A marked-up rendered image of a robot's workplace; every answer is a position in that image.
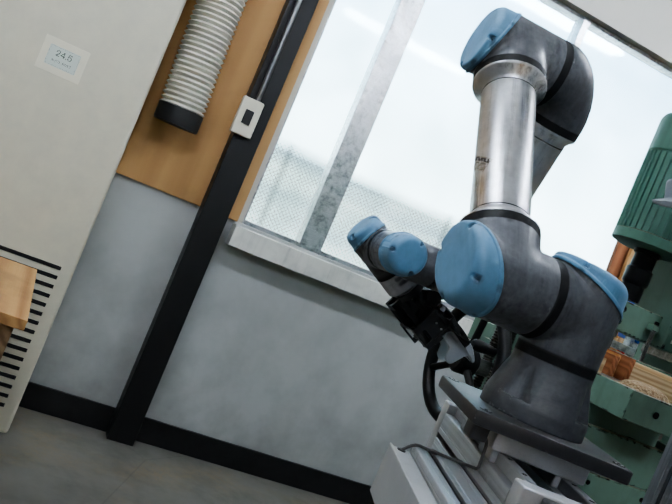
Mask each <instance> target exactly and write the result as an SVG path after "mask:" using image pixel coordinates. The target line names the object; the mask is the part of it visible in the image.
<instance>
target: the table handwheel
mask: <svg viewBox="0 0 672 504"><path fill-rule="evenodd" d="M451 313H452V314H453V315H454V317H455V319H456V321H457V322H459V321H460V320H461V319H462V318H463V317H464V316H465V315H467V314H465V313H463V312H462V311H461V310H459V309H457V308H454V309H453V310H452V311H451ZM487 323H488V321H485V320H483V319H481V320H480V322H479V324H478V326H477V328H476V330H475V332H474V334H473V336H472V338H471V340H470V343H471V341H472V340H474V339H480V337H481V335H482V333H483V331H484V329H485V327H486V325H487ZM496 327H497V333H498V348H497V355H496V360H495V364H494V367H493V370H492V373H491V375H490V378H491V376H492V375H493V374H494V373H495V372H496V371H497V370H498V368H499V367H500V366H501V365H502V364H503V363H504V361H505V360H506V359H507V358H508V357H509V356H510V355H511V349H512V332H511V331H509V330H507V329H505V328H502V327H500V326H497V325H496ZM439 347H440V342H439V343H438V344H437V345H434V346H433V347H432V348H431V349H429V350H428V352H427V356H426V359H425V364H424V369H423V379H422V389H423V397H424V401H425V405H426V407H427V410H428V412H429V413H430V415H431V416H432V417H433V419H434V420H435V421H437V419H438V416H439V414H440V412H441V409H442V408H441V407H440V405H439V403H438V401H437V398H436V393H435V372H436V370H440V369H444V368H450V369H451V370H452V371H453V372H456V373H459V374H461V375H464V379H465V383H466V384H467V385H470V386H472V387H474V383H473V377H472V376H473V375H474V374H477V375H480V376H483V377H485V378H487V376H488V374H489V371H491V370H490V369H491V368H492V367H491V366H492V365H493V362H490V361H487V360H485V359H482V358H481V357H480V353H479V352H476V351H474V350H473V351H474V357H475V361H474V362H473V363H472V362H470V361H469V360H468V359H467V358H466V357H463V358H461V359H459V360H457V361H456V362H454V363H451V364H449V363H447V362H446V361H443V362H438V356H437V352H438V349H439ZM437 362H438V363H437ZM490 378H489V379H490Z"/></svg>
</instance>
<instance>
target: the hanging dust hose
mask: <svg viewBox="0 0 672 504"><path fill-rule="evenodd" d="M247 1H248V0H196V3H197V4H196V5H194V8H195V9H194V10H192V13H193V14H192V15H190V17H191V19H190V20H188V22H189V23H190V24H188V25H186V26H187V28H188V29H186V30H184V31H185V33H186V34H184V35H183V37H184V39H182V40H181V42H182V43H183V44H180V45H179V46H180V48H181V49H178V50H177V51H178V53H179V54H176V55H175V56H176V57H177V59H174V62H175V63H176V64H173V65H172V67H173V68H174V69H171V70H170V71H171V72H172V74H169V75H168V76H169V77H170V79H167V82H168V84H165V86H166V89H163V91H164V92H165V93H164V94H161V95H162V97H163V98H162V99H159V103H158V105H157V108H156V110H155V112H154V117H156V118H157V119H159V120H161V121H164V122H166V123H168V124H170V125H172V126H175V127H177V128H179V129H182V130H184V131H187V132H189V133H192V134H195V135H196V134H197V133H198V130H199V128H200V126H201V123H202V121H203V117H204V115H203V114H202V113H205V112H206V110H205V109H204V108H207V107H208V106H207V105H206V103H209V102H210V101H209V100H208V98H212V97H211V95H210V94H211V93H213V91H212V90H211V89H213V88H215V86H214V85H213V84H216V83H217V82H216V80H215V79H218V76H217V75H216V74H220V71H219V70H220V69H222V67H221V65H222V64H224V63H223V61H222V60H224V59H226V58H225V56H224V55H227V52H226V50H229V47H228V46H229V45H231V43H230V41H231V40H233V38H232V36H233V35H235V34H234V32H233V31H236V30H237V29H236V27H235V26H238V23H237V22H238V21H240V18H239V17H241V16H242V14H241V12H243V11H244V9H243V7H245V6H246V5H245V2H247Z"/></svg>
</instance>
